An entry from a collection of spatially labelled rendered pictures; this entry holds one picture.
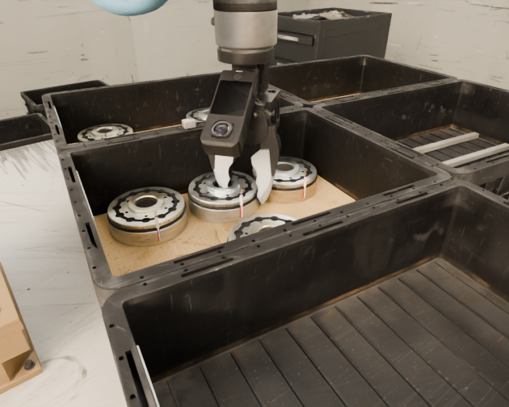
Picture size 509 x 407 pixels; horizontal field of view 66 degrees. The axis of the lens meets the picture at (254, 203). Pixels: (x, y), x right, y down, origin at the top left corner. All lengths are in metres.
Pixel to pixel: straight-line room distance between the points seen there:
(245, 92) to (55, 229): 0.51
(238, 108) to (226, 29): 0.09
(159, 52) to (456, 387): 3.83
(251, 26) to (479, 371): 0.41
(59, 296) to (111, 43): 3.28
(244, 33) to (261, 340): 0.33
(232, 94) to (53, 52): 3.27
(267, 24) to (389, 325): 0.35
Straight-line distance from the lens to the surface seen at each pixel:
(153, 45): 3.99
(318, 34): 2.15
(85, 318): 0.64
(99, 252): 0.36
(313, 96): 1.08
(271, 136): 0.51
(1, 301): 0.56
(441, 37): 4.11
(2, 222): 0.93
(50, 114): 0.73
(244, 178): 0.60
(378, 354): 0.41
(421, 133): 0.92
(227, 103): 0.47
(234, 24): 0.48
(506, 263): 0.49
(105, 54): 3.83
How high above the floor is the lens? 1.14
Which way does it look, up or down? 31 degrees down
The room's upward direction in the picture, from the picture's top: straight up
